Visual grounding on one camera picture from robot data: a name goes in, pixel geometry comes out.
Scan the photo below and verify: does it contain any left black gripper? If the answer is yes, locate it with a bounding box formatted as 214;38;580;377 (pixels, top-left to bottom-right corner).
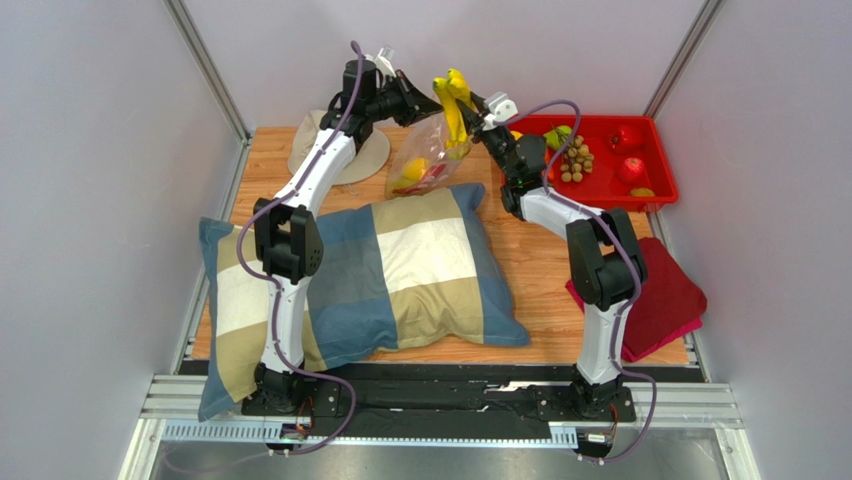
367;70;445;128

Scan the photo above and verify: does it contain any yellow banana bunch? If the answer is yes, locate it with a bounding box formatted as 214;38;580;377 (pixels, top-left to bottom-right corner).
432;68;476;161

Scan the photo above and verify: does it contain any clear zip top bag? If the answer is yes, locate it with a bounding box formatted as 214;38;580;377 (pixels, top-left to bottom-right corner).
385;114;472;199

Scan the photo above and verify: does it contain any yellow lemon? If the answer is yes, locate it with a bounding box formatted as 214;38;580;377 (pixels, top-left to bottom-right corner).
402;157;429;182

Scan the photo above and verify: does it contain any red chili pepper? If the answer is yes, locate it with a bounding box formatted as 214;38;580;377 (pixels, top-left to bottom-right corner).
398;164;446;196

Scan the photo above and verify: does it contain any brown longan cluster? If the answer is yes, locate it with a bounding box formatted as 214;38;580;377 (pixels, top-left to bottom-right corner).
560;135;595;183

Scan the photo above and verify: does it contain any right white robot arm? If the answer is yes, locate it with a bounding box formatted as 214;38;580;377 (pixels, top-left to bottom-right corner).
454;92;647;419

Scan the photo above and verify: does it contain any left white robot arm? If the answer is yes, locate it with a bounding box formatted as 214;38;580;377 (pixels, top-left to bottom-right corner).
251;59;442;414

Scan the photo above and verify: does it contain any green pear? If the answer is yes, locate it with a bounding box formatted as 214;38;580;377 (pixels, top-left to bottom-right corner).
543;125;573;151

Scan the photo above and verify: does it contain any beige bucket hat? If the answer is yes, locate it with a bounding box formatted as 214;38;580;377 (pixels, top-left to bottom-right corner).
287;110;391;185

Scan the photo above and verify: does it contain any small yellow green fruit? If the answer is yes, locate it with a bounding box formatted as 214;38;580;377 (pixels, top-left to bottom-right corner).
629;187;656;198

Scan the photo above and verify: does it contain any plaid pillow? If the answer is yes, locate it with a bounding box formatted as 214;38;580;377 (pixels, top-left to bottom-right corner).
199;183;530;395

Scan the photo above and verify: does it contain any folded red cloth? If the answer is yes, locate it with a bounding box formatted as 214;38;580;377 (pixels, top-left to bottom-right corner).
565;237;709;364

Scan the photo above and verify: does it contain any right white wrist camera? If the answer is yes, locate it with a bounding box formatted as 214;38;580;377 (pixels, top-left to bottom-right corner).
483;92;518;131

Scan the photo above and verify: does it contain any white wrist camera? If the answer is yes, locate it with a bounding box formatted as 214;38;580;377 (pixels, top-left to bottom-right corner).
483;92;518;131
369;44;397;79

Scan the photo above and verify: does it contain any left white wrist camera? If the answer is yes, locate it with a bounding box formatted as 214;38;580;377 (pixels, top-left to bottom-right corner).
369;44;397;79

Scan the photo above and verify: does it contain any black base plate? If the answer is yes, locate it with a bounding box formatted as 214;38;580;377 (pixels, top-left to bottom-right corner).
176;359;707;441

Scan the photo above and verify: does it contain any aluminium frame rail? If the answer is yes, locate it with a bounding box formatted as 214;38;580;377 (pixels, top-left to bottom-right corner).
121;365;759;479

